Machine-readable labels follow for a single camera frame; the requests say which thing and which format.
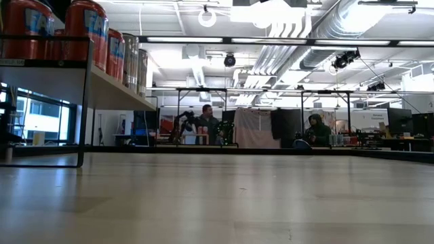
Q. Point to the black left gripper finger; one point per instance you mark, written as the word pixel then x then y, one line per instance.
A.
pixel 62 8

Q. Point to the wooden shelf black metal frame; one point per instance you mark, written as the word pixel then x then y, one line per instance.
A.
pixel 68 84

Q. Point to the black metal station frame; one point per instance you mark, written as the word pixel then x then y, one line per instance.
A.
pixel 348 112
pixel 178 101

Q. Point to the white slim beverage can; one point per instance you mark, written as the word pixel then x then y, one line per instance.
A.
pixel 130 64
pixel 143 74

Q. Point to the silver ventilation duct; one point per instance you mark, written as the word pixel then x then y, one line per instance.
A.
pixel 315 59

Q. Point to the black cloth panel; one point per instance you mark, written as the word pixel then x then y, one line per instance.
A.
pixel 286 125

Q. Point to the blue round object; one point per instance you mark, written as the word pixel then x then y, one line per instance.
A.
pixel 301 145

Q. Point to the black dome camera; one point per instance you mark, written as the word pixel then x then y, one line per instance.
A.
pixel 230 60

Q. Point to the white shelf label sticker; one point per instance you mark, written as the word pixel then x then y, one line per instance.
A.
pixel 12 62

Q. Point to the red beverage can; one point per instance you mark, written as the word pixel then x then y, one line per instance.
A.
pixel 86 37
pixel 57 44
pixel 115 57
pixel 27 37

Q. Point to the pale pink cloth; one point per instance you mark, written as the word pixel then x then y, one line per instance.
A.
pixel 254 128

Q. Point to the black ceiling track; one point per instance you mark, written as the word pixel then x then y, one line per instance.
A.
pixel 386 2

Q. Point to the white cylinder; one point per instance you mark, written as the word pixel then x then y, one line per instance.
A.
pixel 8 154

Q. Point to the black ceiling camera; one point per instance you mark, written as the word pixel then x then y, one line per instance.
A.
pixel 342 61
pixel 376 87

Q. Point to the pale yellow container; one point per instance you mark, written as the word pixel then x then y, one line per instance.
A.
pixel 38 139

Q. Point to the person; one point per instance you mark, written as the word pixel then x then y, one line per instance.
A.
pixel 317 132
pixel 207 123

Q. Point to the black framed window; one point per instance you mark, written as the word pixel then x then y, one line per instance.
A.
pixel 40 118

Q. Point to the black monitor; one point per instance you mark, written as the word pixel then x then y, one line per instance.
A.
pixel 400 122
pixel 229 115
pixel 424 125

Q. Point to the black overhead beam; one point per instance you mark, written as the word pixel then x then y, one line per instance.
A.
pixel 393 43

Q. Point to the white wall sign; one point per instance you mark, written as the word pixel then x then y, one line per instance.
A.
pixel 376 118

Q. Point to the background robot green lights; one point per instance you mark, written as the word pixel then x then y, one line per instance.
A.
pixel 226 132

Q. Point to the black background robot arm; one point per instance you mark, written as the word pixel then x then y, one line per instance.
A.
pixel 184 122

